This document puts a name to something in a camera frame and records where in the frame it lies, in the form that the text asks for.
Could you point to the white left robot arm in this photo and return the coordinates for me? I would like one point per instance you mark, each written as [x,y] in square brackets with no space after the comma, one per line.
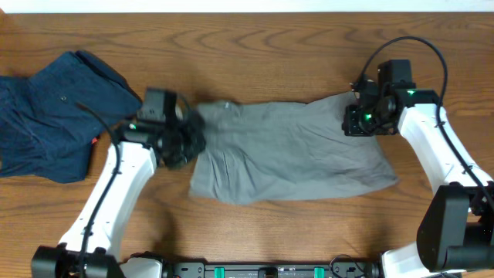
[91,247]

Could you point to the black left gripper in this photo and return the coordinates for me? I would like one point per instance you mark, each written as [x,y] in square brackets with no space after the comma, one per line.
[189,138]

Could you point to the navy blue folded shorts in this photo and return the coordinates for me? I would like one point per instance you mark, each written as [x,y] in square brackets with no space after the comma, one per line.
[50,119]

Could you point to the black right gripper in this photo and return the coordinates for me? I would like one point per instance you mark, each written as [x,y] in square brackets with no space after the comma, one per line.
[350,124]

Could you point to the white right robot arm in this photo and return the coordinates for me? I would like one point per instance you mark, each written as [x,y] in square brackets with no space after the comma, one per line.
[456,233]

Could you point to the grey shorts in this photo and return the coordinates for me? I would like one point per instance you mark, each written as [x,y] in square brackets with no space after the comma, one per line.
[285,151]

